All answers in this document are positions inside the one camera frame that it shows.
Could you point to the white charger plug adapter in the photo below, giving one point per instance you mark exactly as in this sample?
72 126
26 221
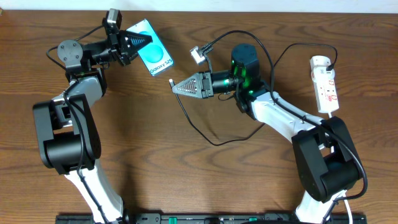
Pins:
321 61

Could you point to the Galaxy S25 smartphone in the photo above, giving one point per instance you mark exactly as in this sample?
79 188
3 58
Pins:
154 55

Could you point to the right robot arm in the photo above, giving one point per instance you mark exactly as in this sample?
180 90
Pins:
327 161

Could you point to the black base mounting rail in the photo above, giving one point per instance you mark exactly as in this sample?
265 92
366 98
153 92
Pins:
156 218

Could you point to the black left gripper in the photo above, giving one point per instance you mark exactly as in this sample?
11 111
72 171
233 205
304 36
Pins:
116 45

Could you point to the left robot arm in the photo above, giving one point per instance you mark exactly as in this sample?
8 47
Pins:
66 132

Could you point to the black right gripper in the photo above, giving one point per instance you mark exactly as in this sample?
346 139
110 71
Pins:
198 78

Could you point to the white power strip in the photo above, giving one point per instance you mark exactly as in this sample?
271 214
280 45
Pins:
325 90

